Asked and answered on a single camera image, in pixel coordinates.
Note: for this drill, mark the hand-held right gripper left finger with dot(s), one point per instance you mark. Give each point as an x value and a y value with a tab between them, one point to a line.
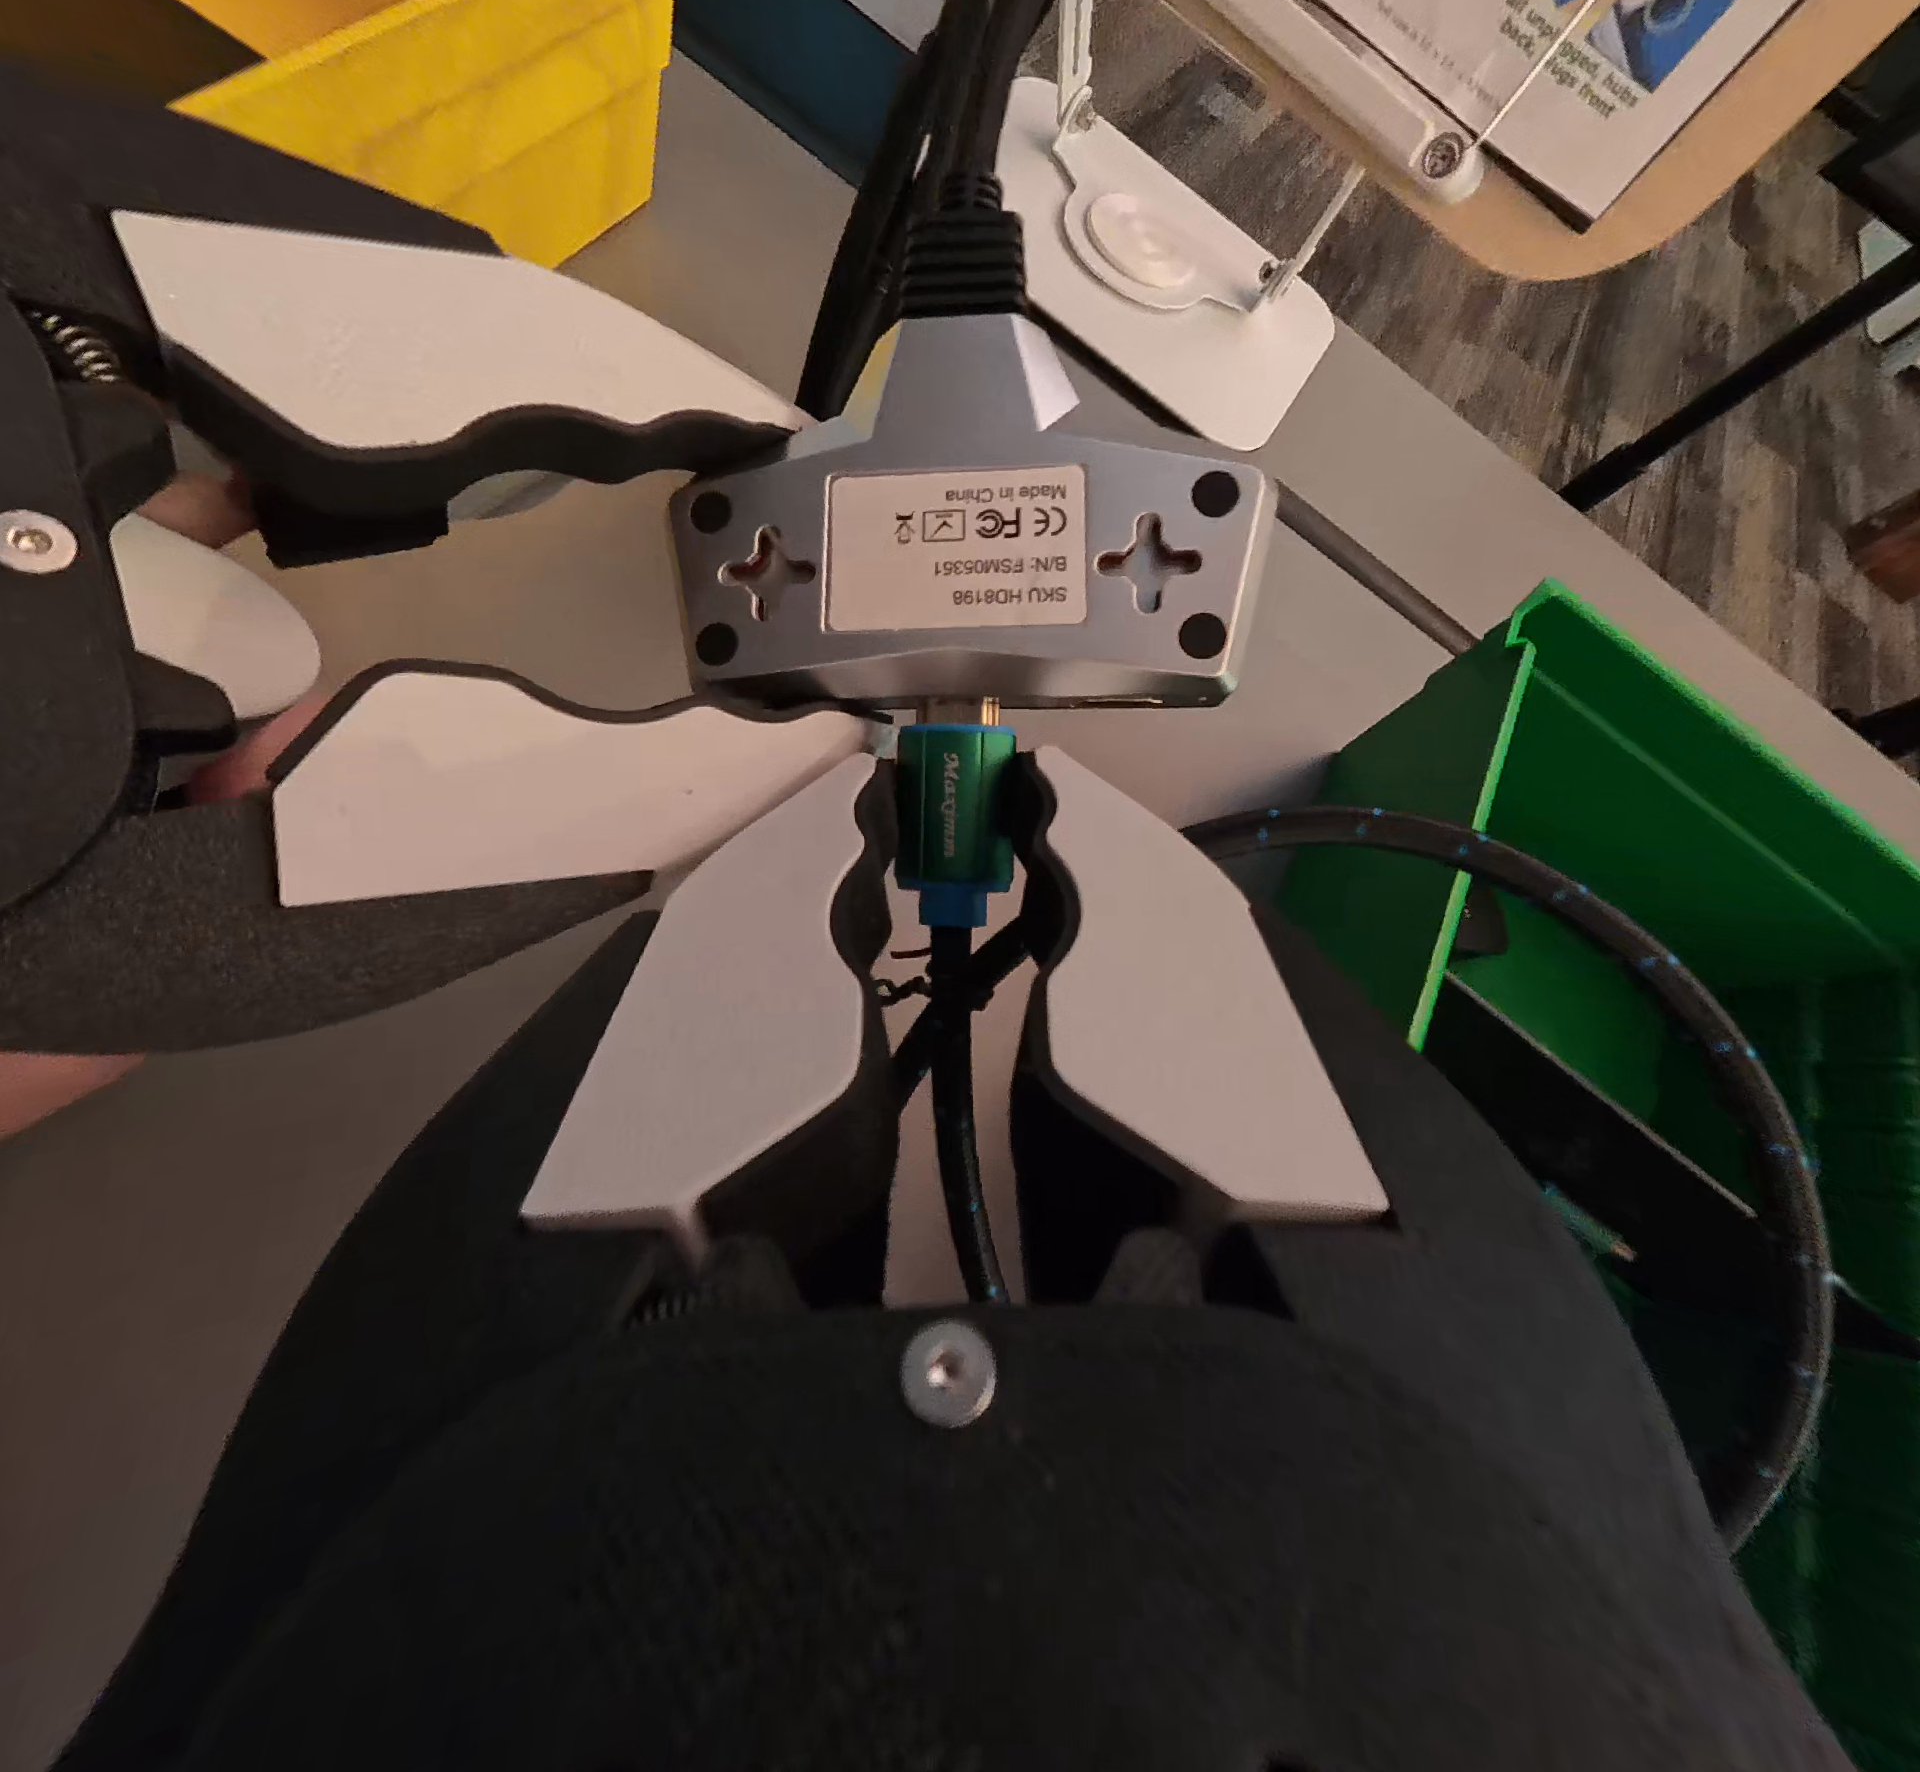
707	1053

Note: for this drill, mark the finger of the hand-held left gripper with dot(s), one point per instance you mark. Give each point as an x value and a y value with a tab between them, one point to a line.
421	332
512	783

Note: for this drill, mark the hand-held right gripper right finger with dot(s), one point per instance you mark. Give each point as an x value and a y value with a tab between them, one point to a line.
1200	1053

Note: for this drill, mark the yellow plastic bin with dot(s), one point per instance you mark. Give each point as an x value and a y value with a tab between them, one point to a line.
391	33

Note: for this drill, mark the green plastic bin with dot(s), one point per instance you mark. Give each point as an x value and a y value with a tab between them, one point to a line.
1682	993

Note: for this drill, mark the silver port hub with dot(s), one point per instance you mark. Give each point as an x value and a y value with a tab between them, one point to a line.
961	543

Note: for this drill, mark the person's left hand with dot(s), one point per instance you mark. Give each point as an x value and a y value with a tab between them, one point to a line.
256	738

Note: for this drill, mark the black mat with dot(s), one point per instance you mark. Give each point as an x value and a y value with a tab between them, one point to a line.
783	48

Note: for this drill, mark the white stand base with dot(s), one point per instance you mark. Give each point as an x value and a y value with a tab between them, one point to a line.
1173	244

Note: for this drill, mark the instruction sheet on stand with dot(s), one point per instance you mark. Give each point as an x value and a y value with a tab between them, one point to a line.
1441	182

